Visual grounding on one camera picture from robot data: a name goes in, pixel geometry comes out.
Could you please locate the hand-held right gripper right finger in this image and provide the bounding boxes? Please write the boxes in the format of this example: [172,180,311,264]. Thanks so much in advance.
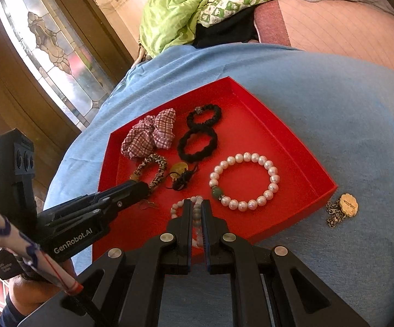
[200,199,371,327]

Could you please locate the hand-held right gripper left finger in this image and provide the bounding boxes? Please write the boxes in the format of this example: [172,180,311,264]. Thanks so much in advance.
[61,199,194,327]

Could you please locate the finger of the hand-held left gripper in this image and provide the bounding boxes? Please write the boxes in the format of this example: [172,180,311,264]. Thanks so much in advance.
[37,181,150,225]
[46,195,149,243]

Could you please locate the small pearl bracelet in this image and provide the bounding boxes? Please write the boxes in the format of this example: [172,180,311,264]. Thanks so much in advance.
[170,195,206,250]

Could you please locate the large pearl bracelet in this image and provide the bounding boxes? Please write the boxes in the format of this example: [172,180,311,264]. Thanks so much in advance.
[209,153,281,213]

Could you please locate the leopard print scrunchie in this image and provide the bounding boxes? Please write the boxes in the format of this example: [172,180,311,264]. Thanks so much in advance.
[130,154,169,193]

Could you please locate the plain black scrunchie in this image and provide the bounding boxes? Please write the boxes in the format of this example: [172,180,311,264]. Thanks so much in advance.
[177,126,218,164]

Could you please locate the red cardboard box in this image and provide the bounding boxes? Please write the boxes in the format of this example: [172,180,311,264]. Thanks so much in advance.
[91,77,339,264]

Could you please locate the person's left forearm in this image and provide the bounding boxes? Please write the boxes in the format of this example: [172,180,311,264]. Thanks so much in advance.
[5,262,78,317]

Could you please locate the gold earring hooks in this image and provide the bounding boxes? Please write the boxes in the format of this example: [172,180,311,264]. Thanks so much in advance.
[138,199,161,211]

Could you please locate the white stick with red tip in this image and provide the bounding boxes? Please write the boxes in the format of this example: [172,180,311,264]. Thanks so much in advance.
[0,196,84,295]

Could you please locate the red plaid scrunchie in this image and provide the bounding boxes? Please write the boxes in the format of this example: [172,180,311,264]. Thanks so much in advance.
[121,108,177,159]

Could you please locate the black scrunchie with bead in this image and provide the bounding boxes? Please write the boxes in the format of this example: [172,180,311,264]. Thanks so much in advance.
[186,104,222,129]

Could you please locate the light blue blanket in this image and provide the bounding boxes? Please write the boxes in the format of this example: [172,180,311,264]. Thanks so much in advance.
[43,43,394,327]

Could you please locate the stained glass window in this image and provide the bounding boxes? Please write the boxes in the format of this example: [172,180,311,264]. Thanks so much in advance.
[0,0,116,132]

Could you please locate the black cloth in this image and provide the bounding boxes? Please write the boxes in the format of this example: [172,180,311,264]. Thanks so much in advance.
[192,4,261,49]

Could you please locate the green quilt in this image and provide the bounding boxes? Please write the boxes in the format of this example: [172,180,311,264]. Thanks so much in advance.
[138,0,327,59]

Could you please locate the pink mattress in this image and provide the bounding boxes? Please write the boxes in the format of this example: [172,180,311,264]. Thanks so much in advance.
[252,0,394,76]

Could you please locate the gold pendant with black cord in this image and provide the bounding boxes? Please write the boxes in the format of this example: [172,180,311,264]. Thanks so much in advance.
[165,161,199,190]

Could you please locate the gold tag chain bracelet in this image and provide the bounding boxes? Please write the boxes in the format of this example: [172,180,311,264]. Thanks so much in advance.
[325,193,360,229]

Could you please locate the wooden window frame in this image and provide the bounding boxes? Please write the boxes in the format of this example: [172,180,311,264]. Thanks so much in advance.
[0,0,143,196]

